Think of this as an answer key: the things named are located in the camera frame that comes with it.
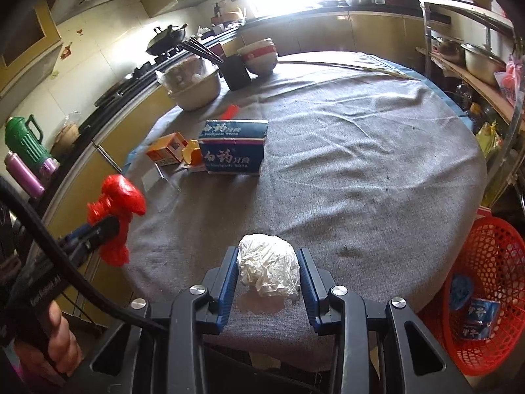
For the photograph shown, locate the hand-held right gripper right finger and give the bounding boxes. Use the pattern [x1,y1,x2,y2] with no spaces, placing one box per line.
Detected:
[297,248,468,394]

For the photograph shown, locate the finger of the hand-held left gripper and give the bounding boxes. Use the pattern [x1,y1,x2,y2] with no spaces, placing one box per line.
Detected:
[57,224,96,260]
[84,215,121,252]

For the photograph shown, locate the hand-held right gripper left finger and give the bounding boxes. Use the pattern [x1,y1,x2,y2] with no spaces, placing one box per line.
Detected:
[66,247,242,394]

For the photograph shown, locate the red plastic bag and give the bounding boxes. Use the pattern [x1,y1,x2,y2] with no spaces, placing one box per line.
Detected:
[86,174,147,267]

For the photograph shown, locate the white paper ball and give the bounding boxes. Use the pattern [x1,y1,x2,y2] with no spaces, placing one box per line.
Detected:
[237,234,301,298]

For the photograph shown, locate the blue toothpaste box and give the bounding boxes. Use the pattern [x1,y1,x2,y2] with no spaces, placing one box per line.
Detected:
[198,120,269,176]

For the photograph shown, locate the red plastic basket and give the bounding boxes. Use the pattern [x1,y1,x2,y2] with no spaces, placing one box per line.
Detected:
[417,217,525,377]

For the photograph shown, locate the person's left hand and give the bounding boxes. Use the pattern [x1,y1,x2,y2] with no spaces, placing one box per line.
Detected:
[12,300,83,383]

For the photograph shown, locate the purple insulated bottle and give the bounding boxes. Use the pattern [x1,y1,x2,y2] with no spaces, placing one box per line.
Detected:
[4,152,46,198]

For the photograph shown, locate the small orange box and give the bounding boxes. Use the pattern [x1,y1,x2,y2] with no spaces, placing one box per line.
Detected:
[146,132,189,167]

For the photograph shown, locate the green thermos jug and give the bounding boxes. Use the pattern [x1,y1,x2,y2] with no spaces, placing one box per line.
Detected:
[4,116,55,173]

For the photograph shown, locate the grey tablecloth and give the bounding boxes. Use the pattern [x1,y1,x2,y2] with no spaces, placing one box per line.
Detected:
[122,51,489,372]

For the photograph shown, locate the blue plastic bag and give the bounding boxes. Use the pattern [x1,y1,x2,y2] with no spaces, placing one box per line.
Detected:
[449,273,475,312]

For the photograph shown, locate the black gas stove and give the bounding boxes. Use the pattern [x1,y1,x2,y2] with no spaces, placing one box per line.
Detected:
[94,47,193,107]

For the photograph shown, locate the cream mixing bowl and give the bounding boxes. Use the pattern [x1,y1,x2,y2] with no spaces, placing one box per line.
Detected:
[162,58,222,111]

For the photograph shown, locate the blue printed can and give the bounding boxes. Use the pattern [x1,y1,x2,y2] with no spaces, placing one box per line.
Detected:
[463,297,502,341]

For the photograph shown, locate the black wok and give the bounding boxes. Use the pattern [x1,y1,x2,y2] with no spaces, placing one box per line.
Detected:
[146,25,190,56]

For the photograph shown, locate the black chopstick holder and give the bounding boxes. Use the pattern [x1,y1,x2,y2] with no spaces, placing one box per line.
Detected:
[220,54,252,91]

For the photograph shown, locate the white red-banded bowl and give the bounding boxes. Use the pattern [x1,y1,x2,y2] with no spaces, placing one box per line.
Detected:
[237,38,276,57]
[241,51,279,77]

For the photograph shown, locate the yellow snack packet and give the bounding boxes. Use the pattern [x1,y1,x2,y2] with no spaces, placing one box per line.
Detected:
[476,121,504,159]

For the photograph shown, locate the blue under cloth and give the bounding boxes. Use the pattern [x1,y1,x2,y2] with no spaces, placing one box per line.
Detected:
[369,58,472,118]

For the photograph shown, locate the dark lidded pot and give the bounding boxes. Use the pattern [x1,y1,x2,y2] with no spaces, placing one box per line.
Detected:
[434,37,466,65]

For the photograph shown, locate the steel cooking pot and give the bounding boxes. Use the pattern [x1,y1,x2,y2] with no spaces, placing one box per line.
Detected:
[463,43,508,85]

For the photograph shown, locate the pink plastic bag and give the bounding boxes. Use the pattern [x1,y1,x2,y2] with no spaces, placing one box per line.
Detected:
[494,59,525,108]

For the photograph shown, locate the kitchen shelf rack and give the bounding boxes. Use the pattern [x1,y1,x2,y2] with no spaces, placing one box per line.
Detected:
[415,0,525,214]

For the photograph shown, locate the black cable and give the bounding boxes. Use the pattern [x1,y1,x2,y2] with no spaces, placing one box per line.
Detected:
[0,178,167,332]

